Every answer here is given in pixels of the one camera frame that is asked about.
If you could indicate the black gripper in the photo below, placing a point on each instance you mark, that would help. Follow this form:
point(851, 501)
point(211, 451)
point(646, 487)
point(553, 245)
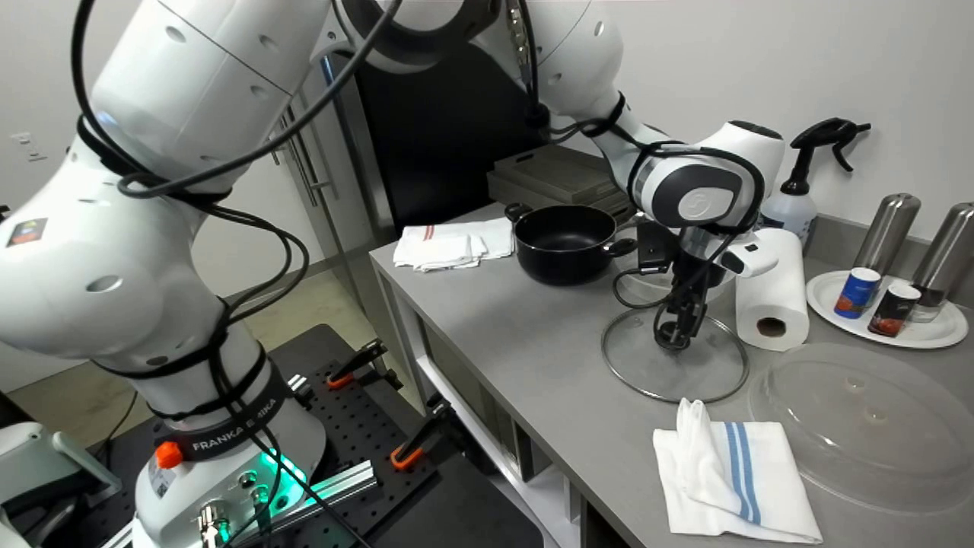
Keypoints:
point(678, 259)

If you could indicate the glass lid with black knob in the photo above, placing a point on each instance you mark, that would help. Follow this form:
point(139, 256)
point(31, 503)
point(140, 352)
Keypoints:
point(639, 367)

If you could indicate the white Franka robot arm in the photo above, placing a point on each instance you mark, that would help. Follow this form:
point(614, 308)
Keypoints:
point(152, 255)

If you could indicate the black cooking pot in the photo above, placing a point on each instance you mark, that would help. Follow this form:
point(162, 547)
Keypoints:
point(563, 262)

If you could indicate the white paper towel roll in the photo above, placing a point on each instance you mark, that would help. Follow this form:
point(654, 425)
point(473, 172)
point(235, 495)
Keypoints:
point(778, 293)

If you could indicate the clear spray bottle black trigger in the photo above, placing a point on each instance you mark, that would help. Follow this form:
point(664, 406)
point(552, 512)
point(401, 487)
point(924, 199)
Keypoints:
point(800, 209)

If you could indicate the white towel with blue stripes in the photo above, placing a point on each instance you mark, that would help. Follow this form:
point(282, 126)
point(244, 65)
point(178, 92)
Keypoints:
point(730, 487)

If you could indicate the small blue and white jar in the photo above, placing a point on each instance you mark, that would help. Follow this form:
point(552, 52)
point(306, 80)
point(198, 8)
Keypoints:
point(857, 293)

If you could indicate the small dark red jar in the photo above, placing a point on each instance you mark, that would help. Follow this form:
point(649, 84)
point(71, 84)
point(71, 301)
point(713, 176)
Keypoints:
point(891, 311)

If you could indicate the stainless steel shaker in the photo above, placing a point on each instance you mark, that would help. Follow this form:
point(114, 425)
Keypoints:
point(887, 232)
point(948, 255)

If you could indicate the white towel with red stripe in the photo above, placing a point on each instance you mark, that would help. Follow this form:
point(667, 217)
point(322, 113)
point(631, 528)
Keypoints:
point(450, 249)

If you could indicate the white round plate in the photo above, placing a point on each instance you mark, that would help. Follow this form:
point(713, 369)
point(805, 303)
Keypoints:
point(934, 329)

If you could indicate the dark tall refrigerator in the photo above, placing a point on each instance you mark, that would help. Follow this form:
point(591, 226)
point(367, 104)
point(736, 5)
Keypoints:
point(444, 155)

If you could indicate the black robot table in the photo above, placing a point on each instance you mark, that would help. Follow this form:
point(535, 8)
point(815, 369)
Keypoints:
point(355, 430)

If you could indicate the light grey plastic object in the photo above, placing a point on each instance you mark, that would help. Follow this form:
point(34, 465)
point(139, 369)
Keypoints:
point(39, 466)

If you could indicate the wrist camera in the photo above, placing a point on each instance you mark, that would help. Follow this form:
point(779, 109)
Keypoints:
point(748, 256)

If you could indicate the aluminium rail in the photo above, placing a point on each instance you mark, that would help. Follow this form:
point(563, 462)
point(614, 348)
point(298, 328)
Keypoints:
point(345, 483)

